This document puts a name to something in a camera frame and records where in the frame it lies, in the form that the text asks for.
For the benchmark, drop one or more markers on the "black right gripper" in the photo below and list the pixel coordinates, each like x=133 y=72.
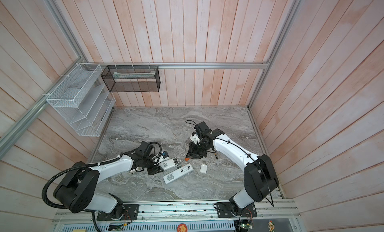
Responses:
x=192 y=151

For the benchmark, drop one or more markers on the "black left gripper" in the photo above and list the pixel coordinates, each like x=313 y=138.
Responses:
x=155 y=170

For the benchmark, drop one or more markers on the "white air conditioner remote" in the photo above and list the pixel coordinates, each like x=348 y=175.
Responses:
x=169 y=164

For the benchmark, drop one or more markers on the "white AC remote battery cover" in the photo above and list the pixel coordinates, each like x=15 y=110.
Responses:
x=204 y=168

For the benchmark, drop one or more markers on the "white TV remote control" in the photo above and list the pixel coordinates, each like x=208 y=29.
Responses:
x=178 y=173

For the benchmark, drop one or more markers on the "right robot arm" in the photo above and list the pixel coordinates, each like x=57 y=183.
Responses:
x=260 y=177

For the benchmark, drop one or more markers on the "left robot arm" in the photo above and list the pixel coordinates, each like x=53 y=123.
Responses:
x=75 y=188

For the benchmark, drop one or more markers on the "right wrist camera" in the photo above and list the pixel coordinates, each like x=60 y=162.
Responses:
x=195 y=138

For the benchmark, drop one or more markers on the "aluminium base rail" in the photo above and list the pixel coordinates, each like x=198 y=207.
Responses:
x=190 y=211

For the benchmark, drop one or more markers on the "black wire mesh basket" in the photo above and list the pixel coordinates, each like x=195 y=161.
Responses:
x=131 y=78

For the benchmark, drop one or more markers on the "white wire mesh shelf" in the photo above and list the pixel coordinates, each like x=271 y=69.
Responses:
x=83 y=102

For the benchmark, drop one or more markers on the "horizontal aluminium frame rail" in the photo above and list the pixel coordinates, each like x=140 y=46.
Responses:
x=193 y=65

